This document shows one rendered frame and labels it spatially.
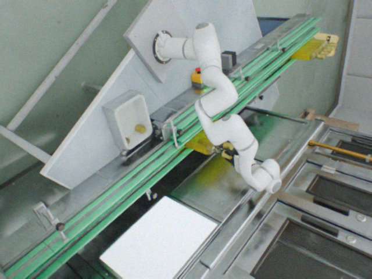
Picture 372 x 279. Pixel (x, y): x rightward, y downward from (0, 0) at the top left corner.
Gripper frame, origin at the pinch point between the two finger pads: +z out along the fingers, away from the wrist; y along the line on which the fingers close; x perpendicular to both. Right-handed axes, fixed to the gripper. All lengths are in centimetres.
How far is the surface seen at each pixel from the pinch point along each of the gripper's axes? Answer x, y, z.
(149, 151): 29.1, 6.1, 24.9
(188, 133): 7.2, 6.1, 22.8
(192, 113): 0.4, 13.0, 26.8
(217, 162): -1.2, -12.9, 12.7
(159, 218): 42.1, -11.8, 1.4
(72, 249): 78, -2, 4
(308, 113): -353, -236, 203
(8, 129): 80, 20, 82
